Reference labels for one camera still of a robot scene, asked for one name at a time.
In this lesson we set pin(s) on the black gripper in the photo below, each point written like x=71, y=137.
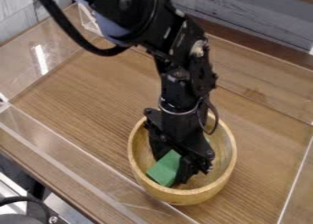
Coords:
x=181, y=131

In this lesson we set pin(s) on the green rectangular block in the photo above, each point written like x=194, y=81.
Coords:
x=163, y=171

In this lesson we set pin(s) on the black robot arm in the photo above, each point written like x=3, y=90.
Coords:
x=154, y=25

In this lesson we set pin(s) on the wooden brown bowl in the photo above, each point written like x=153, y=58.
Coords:
x=202, y=187

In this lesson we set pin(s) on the clear acrylic enclosure walls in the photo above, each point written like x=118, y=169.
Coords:
x=74, y=103

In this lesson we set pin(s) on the black table mount bracket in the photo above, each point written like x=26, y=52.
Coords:
x=40, y=209

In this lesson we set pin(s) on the clear acrylic corner bracket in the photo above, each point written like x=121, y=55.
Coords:
x=87, y=19

